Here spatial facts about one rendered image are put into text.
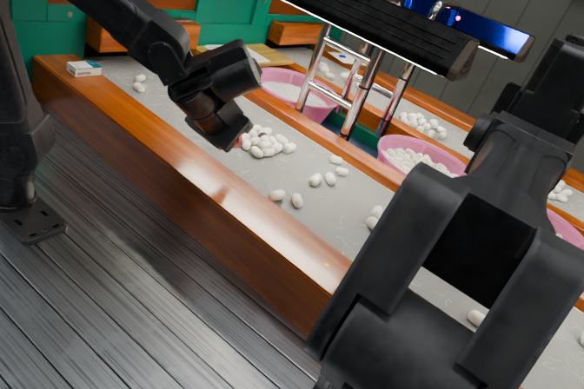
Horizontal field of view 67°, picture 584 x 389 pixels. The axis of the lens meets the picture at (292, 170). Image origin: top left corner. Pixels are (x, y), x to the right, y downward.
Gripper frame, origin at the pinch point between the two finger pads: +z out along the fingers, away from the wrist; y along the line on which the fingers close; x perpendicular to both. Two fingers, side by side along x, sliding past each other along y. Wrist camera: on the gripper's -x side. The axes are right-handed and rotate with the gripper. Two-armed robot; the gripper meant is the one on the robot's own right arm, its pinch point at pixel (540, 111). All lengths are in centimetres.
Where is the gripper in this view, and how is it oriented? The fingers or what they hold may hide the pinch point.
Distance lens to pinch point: 70.4
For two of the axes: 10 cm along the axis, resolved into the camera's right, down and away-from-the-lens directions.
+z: 5.3, -2.7, 8.0
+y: -7.9, -5.0, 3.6
